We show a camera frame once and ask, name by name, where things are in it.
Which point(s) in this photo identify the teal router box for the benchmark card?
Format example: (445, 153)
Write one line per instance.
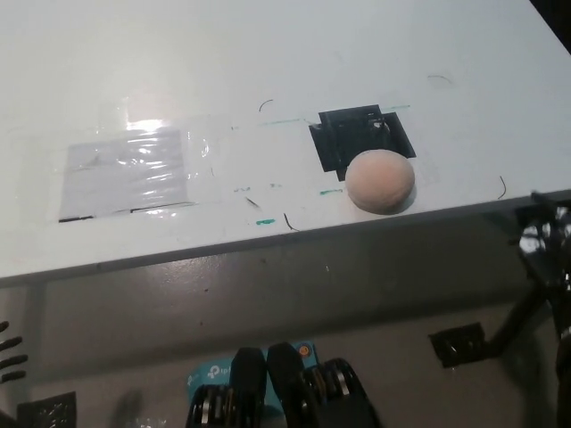
(209, 373)

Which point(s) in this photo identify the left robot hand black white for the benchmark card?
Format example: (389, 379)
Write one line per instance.
(11, 347)

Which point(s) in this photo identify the clear plastic taped sheet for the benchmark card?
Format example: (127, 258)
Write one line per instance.
(125, 178)

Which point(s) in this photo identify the pink dumpling squeeze toy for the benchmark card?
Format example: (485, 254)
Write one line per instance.
(380, 183)

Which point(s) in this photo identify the black mask tape patch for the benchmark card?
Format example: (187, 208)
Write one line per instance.
(343, 134)

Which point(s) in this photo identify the black metal stand frame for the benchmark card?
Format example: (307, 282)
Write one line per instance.
(542, 249)

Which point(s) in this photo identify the clear plastic film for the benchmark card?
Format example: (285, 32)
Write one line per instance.
(203, 147)

